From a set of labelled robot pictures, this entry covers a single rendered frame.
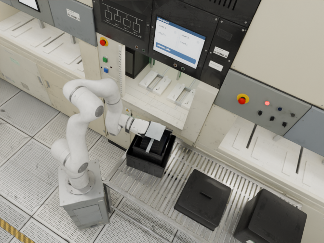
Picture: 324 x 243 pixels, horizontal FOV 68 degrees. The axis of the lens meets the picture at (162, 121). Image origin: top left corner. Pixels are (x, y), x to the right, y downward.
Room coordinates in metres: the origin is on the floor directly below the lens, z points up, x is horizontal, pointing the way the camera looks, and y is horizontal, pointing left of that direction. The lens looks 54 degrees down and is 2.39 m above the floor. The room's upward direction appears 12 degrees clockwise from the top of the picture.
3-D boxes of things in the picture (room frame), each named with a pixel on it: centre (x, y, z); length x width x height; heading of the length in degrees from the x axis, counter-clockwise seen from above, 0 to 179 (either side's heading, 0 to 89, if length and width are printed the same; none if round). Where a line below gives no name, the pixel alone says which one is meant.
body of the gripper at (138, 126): (0.87, 0.14, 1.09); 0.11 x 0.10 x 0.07; 81
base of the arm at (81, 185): (0.56, 0.46, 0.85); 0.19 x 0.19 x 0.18
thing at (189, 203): (0.60, -0.38, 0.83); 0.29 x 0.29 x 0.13; 71
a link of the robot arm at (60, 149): (0.57, 0.49, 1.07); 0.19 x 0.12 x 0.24; 61
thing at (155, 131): (0.85, 0.03, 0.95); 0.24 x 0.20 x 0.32; 171
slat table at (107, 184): (0.65, -0.40, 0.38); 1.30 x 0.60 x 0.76; 71
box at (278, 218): (0.48, -0.78, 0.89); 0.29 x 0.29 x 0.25; 67
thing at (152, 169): (0.85, 0.03, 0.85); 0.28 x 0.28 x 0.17; 81
